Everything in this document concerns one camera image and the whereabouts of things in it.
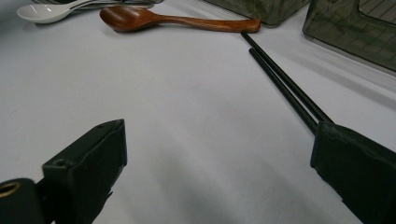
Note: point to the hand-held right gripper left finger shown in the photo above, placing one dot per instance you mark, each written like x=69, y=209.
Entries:
x=84, y=168

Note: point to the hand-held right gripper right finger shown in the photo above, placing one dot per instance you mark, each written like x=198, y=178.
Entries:
x=358, y=168

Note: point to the black chopstick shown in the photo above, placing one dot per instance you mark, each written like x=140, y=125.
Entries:
x=281, y=90
x=286, y=77

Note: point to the brown wooden spoon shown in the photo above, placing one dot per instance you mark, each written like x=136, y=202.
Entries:
x=130, y=18

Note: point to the white ceramic spoon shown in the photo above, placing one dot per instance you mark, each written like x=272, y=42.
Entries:
x=43, y=14

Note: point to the smoky plastic basket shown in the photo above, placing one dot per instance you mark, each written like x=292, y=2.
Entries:
x=351, y=34
x=267, y=11

